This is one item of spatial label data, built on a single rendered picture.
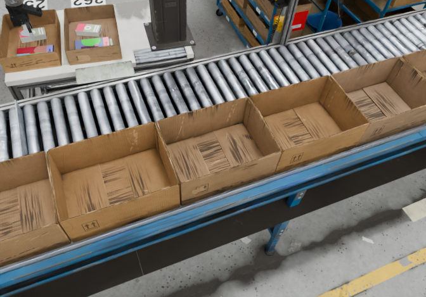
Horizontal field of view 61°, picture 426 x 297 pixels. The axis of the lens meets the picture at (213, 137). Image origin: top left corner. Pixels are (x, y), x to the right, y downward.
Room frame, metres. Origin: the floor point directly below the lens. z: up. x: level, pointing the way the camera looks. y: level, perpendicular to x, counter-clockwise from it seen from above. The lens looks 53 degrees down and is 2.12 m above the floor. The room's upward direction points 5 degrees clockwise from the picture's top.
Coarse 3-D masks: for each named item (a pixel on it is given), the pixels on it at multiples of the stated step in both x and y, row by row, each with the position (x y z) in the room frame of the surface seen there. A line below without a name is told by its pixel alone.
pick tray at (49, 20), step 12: (48, 12) 1.77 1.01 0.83; (12, 24) 1.70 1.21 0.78; (36, 24) 1.74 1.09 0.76; (48, 24) 1.76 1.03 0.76; (0, 36) 1.50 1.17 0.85; (12, 36) 1.62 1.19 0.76; (48, 36) 1.65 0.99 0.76; (60, 36) 1.66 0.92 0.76; (0, 48) 1.42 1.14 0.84; (12, 48) 1.52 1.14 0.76; (60, 48) 1.55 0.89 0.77; (0, 60) 1.34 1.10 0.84; (12, 60) 1.35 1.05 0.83; (24, 60) 1.37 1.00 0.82; (36, 60) 1.39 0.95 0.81; (48, 60) 1.41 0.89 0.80; (60, 60) 1.45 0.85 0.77; (12, 72) 1.34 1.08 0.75
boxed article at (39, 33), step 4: (32, 28) 1.66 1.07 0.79; (36, 28) 1.66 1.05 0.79; (40, 28) 1.67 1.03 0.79; (36, 32) 1.63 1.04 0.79; (40, 32) 1.63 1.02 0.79; (44, 32) 1.64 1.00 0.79; (20, 36) 1.58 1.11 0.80; (24, 36) 1.58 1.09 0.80; (28, 36) 1.59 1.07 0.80; (36, 36) 1.60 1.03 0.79; (40, 36) 1.61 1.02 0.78; (44, 36) 1.62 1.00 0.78; (24, 40) 1.57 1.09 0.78; (28, 40) 1.58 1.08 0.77; (32, 40) 1.59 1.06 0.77; (36, 40) 1.60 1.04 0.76
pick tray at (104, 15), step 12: (72, 12) 1.80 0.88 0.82; (84, 12) 1.83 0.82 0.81; (96, 12) 1.85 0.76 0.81; (108, 12) 1.87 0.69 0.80; (72, 24) 1.78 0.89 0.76; (96, 24) 1.79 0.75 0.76; (108, 24) 1.81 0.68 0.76; (72, 36) 1.67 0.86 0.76; (84, 36) 1.68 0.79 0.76; (108, 36) 1.70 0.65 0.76; (72, 48) 1.56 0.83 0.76; (96, 48) 1.48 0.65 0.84; (108, 48) 1.50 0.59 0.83; (120, 48) 1.57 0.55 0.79; (72, 60) 1.44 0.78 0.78; (84, 60) 1.46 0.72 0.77; (96, 60) 1.48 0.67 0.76; (108, 60) 1.50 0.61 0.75
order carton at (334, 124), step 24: (264, 96) 1.07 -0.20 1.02; (288, 96) 1.12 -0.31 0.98; (312, 96) 1.18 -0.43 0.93; (336, 96) 1.13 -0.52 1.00; (264, 120) 0.91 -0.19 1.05; (288, 120) 1.07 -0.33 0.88; (312, 120) 1.08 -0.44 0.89; (336, 120) 1.08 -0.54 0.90; (360, 120) 0.99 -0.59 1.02; (288, 144) 0.93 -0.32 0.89; (312, 144) 0.83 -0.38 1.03; (336, 144) 0.89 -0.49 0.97; (288, 168) 0.80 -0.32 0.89
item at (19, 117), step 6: (18, 108) 1.08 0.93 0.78; (18, 114) 1.04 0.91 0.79; (18, 120) 0.99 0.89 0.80; (18, 126) 0.96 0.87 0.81; (24, 126) 1.02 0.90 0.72; (18, 132) 0.92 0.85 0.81; (24, 132) 0.98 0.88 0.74; (24, 138) 0.94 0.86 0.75; (24, 144) 0.90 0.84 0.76; (24, 150) 0.86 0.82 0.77
